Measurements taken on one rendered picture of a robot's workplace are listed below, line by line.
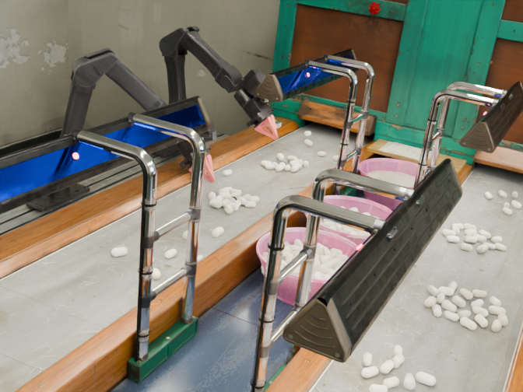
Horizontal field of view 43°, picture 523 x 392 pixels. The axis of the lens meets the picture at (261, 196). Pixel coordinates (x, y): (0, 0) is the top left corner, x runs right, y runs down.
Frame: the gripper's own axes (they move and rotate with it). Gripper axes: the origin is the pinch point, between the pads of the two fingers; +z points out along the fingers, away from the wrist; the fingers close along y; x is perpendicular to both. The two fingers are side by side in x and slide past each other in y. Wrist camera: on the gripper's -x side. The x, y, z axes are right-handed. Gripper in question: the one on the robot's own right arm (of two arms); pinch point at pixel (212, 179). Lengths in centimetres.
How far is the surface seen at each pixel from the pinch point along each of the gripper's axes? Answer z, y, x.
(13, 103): -124, 108, 159
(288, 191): 16.2, 12.1, -11.7
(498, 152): 47, 73, -52
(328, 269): 38, -26, -31
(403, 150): 27, 68, -27
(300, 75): -8.3, 14.5, -36.3
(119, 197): -8.4, -29.3, 6.9
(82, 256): 2, -56, 1
